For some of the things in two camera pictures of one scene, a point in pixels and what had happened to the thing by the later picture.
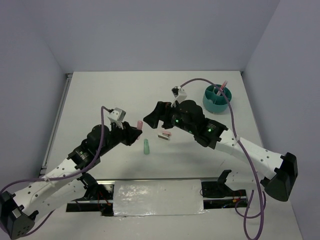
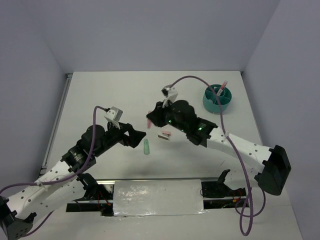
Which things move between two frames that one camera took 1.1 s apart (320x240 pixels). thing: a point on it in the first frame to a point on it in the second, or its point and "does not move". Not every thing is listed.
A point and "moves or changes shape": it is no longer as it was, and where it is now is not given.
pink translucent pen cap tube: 139,125 moves or changes shape
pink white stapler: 165,135 does not move
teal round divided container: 215,99 does not move
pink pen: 222,87 does not move
